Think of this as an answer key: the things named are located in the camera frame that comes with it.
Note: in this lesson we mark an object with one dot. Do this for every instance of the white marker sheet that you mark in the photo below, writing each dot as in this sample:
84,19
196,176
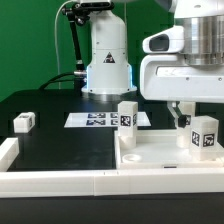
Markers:
91,119

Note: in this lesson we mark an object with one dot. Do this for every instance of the white fence bar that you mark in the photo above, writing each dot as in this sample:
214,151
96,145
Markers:
9,150
111,182

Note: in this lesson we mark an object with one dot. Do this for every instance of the white front fence bar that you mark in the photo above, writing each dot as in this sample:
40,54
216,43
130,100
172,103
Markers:
111,182

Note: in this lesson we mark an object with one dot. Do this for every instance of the white square table top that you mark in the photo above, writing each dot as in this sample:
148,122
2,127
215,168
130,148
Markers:
157,149

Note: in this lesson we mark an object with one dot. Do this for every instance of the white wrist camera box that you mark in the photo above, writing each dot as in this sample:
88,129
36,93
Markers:
168,41

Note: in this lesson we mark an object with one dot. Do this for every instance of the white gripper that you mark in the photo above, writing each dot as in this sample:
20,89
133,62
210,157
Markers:
168,78

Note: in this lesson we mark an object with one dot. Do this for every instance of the white left fence bar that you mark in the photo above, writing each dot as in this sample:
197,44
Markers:
9,150

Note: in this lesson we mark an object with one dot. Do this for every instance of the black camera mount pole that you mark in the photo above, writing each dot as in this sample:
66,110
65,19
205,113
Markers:
76,17

